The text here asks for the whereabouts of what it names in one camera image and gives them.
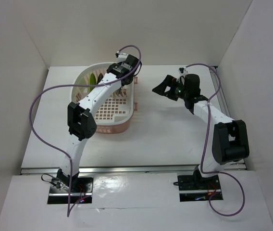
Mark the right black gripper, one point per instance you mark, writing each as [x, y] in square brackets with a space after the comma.
[170, 82]

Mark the green plate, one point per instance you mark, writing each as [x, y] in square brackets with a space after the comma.
[91, 81]

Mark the black plate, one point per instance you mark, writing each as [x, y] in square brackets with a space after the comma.
[100, 77]

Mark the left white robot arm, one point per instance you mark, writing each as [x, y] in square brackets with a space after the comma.
[80, 115]

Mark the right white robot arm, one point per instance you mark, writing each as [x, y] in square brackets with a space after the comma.
[226, 140]

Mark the white pink dish rack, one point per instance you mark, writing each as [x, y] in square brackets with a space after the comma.
[114, 115]

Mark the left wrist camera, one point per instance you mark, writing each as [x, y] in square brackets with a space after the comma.
[120, 56]

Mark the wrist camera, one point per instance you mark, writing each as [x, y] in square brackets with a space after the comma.
[120, 56]
[182, 72]

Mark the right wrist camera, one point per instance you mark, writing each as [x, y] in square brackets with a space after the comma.
[182, 72]

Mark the aluminium rail frame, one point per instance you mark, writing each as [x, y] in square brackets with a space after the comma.
[163, 135]

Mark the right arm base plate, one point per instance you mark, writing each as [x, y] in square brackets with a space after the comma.
[192, 189]

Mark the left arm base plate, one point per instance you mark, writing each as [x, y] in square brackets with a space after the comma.
[58, 193]

